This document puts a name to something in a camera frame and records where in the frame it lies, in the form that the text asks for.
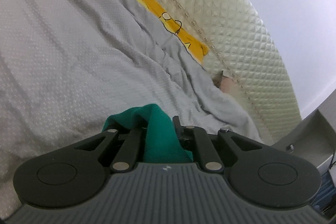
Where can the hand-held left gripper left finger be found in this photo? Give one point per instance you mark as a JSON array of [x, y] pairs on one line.
[[131, 145]]

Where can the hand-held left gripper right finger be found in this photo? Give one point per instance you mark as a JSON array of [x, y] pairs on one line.
[[202, 145]]

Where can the green zip hoodie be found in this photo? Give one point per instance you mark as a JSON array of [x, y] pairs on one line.
[[160, 134]]

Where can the beige pillow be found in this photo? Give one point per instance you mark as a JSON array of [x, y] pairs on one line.
[[228, 85]]

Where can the grey cabinet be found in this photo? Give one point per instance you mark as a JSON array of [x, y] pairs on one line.
[[309, 134]]

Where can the grey blanket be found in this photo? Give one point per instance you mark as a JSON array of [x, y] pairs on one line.
[[65, 43]]

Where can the cream quilted headboard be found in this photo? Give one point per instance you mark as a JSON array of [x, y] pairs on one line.
[[236, 16]]

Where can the yellow patterned cloth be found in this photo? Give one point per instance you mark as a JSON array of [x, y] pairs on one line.
[[157, 7]]

